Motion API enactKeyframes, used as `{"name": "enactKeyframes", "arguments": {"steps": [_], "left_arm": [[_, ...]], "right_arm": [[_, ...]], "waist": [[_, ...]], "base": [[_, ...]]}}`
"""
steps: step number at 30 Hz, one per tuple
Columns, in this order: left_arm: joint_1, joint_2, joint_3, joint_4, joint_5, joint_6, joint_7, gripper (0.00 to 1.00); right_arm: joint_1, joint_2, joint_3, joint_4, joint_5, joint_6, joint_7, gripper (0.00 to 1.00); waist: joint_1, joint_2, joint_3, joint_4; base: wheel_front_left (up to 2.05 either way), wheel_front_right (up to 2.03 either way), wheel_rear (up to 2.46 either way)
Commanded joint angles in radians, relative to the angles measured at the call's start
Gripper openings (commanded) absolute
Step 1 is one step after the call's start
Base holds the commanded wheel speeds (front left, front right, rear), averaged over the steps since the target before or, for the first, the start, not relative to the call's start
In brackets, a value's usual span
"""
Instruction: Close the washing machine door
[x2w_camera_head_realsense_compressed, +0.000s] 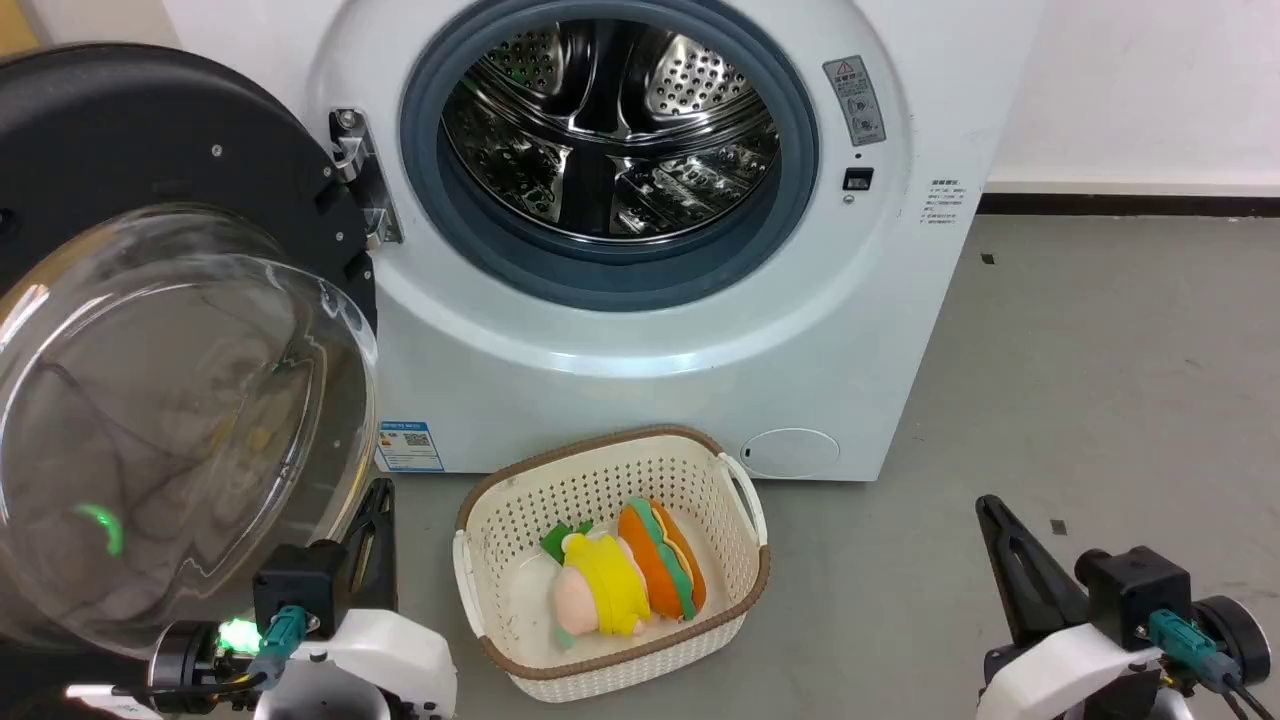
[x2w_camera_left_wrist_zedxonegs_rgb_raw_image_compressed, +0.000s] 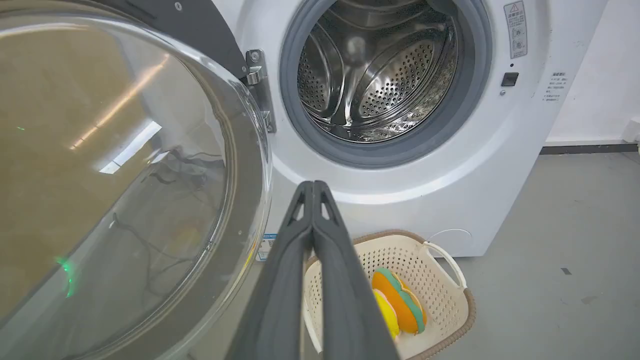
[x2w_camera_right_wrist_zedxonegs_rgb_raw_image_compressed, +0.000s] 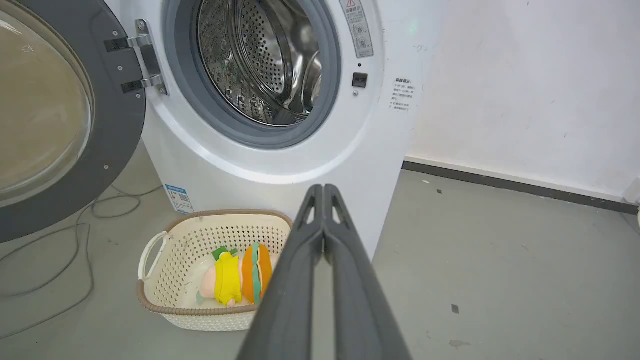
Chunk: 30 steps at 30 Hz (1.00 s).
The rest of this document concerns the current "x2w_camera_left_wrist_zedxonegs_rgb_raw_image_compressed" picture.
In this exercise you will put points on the yellow plush toy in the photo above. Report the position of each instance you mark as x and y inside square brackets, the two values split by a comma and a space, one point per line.
[387, 315]

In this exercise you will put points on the white front-load washing machine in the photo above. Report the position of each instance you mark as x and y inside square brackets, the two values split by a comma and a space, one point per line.
[450, 165]

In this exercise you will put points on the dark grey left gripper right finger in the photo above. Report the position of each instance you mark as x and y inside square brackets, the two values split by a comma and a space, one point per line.
[347, 305]

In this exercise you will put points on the cream perforated laundry basket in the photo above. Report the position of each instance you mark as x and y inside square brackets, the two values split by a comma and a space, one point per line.
[440, 300]

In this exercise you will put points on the orange plush burger toy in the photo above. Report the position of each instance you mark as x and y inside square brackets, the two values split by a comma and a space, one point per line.
[402, 302]

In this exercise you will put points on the glass washer door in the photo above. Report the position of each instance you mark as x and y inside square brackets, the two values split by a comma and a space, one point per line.
[120, 190]

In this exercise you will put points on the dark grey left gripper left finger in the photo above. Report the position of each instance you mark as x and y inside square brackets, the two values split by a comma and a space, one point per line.
[280, 300]

